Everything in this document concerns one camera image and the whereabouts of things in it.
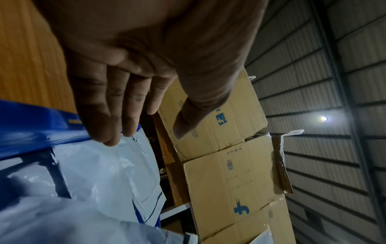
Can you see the person's left hand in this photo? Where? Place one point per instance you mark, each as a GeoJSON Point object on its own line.
{"type": "Point", "coordinates": [157, 33]}

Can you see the packed white bags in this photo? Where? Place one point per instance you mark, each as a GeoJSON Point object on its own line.
{"type": "Point", "coordinates": [90, 190]}

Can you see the wooden table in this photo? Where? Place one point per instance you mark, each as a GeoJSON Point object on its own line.
{"type": "Point", "coordinates": [30, 57]}

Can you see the cardboard box with blue logo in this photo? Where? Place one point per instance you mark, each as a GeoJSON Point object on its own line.
{"type": "Point", "coordinates": [241, 186]}

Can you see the white metal shelf leg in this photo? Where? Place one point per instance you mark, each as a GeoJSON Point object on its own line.
{"type": "Point", "coordinates": [176, 210]}

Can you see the round ceiling lamp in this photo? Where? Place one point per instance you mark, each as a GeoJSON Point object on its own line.
{"type": "Point", "coordinates": [324, 118]}

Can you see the white printed paper sheet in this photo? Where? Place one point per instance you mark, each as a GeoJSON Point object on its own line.
{"type": "Point", "coordinates": [264, 237]}

